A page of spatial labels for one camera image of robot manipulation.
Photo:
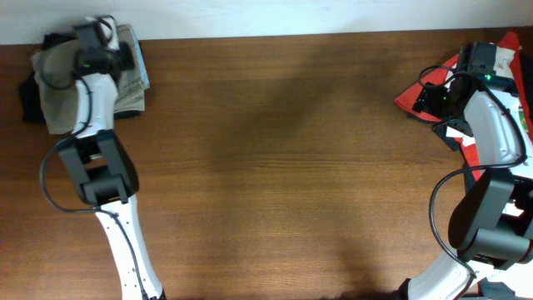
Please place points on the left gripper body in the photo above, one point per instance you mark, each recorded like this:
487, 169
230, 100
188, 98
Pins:
126, 58

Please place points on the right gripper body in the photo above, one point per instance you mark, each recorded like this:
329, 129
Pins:
437, 104

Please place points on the khaki shorts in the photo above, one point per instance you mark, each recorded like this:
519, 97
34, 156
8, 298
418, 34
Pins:
60, 48

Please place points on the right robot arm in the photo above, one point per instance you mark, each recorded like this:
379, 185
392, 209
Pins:
476, 103

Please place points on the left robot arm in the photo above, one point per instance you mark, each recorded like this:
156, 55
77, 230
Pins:
102, 173

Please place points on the red shirt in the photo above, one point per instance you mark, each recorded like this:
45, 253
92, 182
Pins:
420, 93

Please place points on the white shirt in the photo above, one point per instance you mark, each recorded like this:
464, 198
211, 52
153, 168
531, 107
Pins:
503, 59

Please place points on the black garment under pile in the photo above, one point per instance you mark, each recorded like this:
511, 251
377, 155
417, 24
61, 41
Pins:
445, 133

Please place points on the folded black garment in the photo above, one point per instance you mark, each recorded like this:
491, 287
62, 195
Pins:
29, 104

